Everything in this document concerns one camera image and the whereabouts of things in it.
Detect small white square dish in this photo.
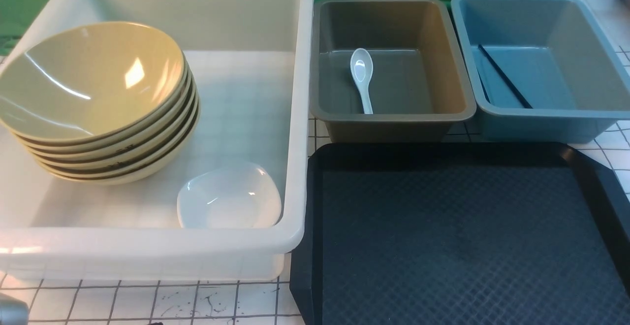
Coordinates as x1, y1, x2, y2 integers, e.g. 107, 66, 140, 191
176, 161, 282, 229

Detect white ceramic soup spoon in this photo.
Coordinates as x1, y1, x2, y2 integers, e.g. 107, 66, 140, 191
349, 48, 374, 115

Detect yellow noodle bowl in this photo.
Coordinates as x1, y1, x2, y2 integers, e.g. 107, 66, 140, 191
0, 21, 187, 143

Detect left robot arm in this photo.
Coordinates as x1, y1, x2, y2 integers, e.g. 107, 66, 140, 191
0, 293, 29, 325

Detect bottom stacked yellow bowl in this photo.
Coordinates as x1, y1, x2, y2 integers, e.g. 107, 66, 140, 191
36, 102, 201, 186

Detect large white plastic bin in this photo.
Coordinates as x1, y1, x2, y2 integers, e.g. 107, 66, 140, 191
1, 0, 314, 282

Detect black textured serving tray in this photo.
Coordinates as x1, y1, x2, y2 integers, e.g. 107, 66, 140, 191
289, 142, 630, 325

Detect grey plastic bin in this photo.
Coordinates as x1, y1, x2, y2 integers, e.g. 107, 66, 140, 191
309, 0, 477, 143

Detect blue plastic bin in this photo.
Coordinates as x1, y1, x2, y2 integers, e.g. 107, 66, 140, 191
450, 0, 630, 144

